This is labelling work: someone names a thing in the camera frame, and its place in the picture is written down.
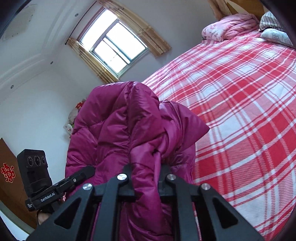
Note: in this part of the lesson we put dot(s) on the brown wooden door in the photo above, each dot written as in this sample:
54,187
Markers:
13,194

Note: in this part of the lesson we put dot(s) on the pink folded quilt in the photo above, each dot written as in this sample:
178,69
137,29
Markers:
230,27

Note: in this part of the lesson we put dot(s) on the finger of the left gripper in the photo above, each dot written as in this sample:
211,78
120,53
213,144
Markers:
71,182

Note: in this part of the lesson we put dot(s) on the far window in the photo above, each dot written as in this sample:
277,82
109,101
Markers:
114,44

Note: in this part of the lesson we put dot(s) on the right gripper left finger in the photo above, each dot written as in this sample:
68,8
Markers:
92,213

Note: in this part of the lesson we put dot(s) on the left yellow curtain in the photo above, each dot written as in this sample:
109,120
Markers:
105,75

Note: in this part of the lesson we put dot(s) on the clutter pile on desk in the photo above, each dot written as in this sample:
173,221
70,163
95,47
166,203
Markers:
69,125

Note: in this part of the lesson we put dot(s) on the wooden bed headboard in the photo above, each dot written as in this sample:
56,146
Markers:
254,7

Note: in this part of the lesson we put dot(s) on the grey floral pillow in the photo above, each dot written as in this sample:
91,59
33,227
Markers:
276,36

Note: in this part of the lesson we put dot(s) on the side yellow curtain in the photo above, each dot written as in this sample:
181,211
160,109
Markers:
219,8

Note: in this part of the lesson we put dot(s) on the red plaid bed sheet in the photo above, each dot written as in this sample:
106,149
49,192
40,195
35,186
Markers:
244,90

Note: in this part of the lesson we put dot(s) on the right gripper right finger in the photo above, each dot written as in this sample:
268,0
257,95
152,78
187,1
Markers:
200,212

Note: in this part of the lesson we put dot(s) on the right yellow curtain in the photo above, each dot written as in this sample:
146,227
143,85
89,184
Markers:
155,43

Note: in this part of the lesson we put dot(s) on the striped pillow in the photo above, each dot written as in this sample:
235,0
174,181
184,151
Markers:
268,20

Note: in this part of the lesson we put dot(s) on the person left hand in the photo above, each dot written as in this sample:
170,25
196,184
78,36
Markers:
42,217

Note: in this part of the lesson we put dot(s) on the magenta puffer jacket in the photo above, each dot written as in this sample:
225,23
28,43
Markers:
126,124

